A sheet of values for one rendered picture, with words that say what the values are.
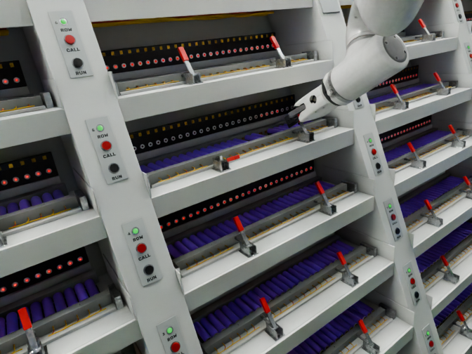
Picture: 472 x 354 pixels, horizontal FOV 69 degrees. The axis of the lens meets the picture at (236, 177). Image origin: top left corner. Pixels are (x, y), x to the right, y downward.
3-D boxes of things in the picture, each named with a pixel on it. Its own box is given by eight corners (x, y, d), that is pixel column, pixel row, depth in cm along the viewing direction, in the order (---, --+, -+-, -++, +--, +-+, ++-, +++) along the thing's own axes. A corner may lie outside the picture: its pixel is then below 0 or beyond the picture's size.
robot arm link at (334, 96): (339, 104, 72) (329, 110, 75) (365, 96, 77) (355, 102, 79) (323, 69, 73) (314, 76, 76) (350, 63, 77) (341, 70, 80)
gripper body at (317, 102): (330, 107, 74) (299, 127, 83) (360, 98, 79) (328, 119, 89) (316, 76, 74) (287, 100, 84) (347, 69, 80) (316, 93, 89)
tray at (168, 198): (354, 144, 98) (354, 110, 94) (155, 219, 67) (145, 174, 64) (303, 135, 113) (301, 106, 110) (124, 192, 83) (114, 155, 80)
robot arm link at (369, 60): (330, 57, 75) (330, 93, 72) (377, 17, 63) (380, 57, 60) (359, 69, 78) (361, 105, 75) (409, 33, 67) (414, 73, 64)
